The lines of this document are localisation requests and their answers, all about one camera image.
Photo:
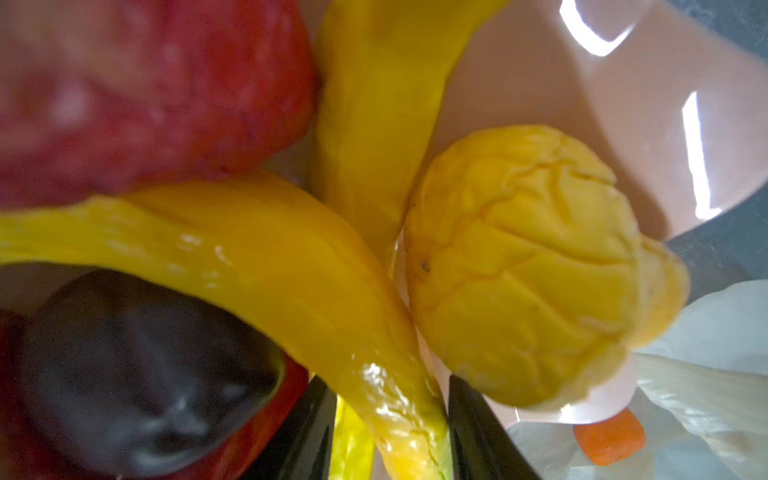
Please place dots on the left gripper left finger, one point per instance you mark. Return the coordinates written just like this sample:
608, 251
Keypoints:
301, 448

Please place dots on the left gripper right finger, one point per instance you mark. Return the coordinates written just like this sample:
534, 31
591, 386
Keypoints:
481, 448

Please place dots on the orange fruit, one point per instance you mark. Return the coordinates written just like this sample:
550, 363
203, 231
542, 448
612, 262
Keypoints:
611, 440

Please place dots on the yellow pear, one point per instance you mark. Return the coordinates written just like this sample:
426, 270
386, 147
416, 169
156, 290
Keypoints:
527, 273

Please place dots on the long yellow banana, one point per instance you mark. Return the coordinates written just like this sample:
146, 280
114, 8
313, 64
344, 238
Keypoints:
270, 253

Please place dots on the banana print plastic bag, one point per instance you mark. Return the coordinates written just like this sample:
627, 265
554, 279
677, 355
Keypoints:
701, 398

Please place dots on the small yellow green banana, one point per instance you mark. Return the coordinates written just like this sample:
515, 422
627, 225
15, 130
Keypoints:
353, 446

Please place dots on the dark plum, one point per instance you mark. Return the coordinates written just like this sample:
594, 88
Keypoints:
127, 378

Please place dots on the red apple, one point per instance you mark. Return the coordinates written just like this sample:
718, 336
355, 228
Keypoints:
26, 455

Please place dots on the pink fruit plate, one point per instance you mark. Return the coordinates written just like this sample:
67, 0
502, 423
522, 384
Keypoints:
677, 113

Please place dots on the small yellow banana top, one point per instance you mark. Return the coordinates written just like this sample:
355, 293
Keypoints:
384, 68

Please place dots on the red strawberry top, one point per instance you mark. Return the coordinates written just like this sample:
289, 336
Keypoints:
104, 97

